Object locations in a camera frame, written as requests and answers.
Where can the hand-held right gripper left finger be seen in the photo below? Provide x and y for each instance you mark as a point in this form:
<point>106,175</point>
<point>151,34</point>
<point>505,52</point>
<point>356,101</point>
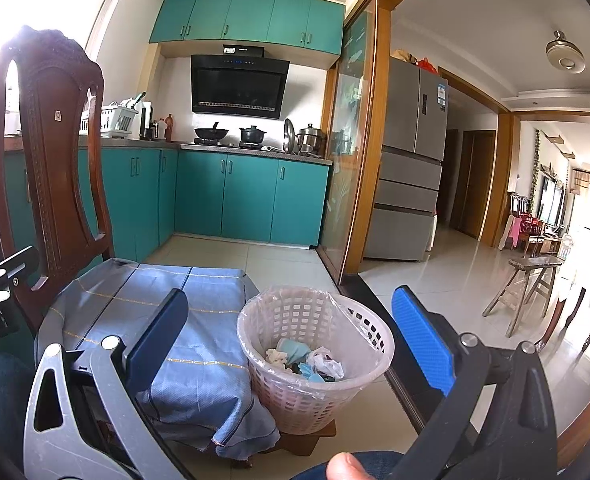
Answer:
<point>157,335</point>

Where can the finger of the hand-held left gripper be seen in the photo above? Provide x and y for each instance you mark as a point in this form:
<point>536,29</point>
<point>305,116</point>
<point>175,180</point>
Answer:
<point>17,265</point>

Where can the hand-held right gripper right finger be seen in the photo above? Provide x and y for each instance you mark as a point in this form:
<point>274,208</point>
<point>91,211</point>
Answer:
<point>422,340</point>

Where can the clear plastic liner bag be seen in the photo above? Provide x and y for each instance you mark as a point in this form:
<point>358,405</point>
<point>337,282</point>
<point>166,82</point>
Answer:
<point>365,320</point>

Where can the white mesh plastic wastebasket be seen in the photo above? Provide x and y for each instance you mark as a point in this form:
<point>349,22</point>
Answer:
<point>295,405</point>

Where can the person's right hand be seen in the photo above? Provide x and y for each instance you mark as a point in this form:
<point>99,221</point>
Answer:
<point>347,467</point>

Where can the blue striped cloth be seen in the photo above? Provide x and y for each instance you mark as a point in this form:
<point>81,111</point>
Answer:
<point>210,360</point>

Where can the person's left leg in jeans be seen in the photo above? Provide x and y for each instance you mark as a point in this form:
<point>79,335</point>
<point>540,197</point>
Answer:
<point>5,395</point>

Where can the carved dark wooden chair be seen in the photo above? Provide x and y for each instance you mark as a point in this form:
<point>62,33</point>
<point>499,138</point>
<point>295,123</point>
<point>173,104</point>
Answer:
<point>50,160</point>

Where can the teal base cabinet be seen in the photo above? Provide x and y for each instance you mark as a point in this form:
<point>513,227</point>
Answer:
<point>145,200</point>
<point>250,200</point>

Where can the tall wooden stool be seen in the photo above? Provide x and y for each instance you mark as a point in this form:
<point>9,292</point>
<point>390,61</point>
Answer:
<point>535,262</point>

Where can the pink garment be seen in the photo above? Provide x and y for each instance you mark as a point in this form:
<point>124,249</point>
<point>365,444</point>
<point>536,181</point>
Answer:
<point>515,232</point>

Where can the small wooden stool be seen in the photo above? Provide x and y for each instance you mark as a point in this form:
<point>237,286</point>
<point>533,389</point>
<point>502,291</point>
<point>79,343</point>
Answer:
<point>315,437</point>

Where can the red wooden chair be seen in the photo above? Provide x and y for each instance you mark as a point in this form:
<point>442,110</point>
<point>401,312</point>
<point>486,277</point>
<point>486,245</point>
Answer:
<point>532,227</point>

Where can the brown wooden door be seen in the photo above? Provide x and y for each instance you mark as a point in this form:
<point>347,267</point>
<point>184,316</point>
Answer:
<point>477,185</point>

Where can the silver refrigerator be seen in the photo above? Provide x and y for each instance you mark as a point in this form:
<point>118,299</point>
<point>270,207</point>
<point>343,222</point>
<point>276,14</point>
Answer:
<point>405,170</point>

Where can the wood framed glass door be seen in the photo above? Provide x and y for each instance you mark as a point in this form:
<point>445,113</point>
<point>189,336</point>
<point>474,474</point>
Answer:
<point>350,185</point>

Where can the white dish rack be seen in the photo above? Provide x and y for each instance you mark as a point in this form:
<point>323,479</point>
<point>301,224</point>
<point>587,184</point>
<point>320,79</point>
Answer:
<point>117,120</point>

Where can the white kitchen appliance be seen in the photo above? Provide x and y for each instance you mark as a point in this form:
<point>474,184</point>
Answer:
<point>145,115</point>

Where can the brown bottle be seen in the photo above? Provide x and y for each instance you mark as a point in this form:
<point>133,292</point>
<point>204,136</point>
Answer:
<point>168,130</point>

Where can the black gas cooktop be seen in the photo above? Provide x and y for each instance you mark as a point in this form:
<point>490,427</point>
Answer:
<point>230,144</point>

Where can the green leaf garland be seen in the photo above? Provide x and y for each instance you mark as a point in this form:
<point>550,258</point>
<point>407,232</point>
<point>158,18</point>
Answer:
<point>536,170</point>

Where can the black wok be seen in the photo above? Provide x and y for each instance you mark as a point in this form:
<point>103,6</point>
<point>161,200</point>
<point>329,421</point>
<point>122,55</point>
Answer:
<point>212,134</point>

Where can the black cooking pot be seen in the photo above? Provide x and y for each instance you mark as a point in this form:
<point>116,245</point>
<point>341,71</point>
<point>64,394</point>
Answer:
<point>251,135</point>

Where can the stainless steel pot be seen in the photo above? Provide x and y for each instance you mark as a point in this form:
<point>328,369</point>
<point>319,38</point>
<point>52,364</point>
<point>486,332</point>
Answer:
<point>310,140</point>

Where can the steel pot lid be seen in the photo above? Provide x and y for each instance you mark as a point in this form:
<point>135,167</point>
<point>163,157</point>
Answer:
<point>289,135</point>

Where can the black range hood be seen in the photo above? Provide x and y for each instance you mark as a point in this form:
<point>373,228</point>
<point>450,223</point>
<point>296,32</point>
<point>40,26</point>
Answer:
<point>235,85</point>

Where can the red bag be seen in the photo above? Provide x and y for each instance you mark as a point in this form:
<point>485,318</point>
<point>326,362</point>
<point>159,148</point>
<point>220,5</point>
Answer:
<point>426,66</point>

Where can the tan bag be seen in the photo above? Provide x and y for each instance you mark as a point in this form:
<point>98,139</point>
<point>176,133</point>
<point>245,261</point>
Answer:
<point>405,57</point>

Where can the round ceiling lamp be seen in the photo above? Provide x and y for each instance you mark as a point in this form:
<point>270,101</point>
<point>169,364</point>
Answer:
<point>565,57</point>

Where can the teal wall cabinets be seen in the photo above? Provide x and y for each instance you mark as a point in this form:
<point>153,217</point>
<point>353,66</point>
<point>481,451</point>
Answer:
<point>245,15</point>

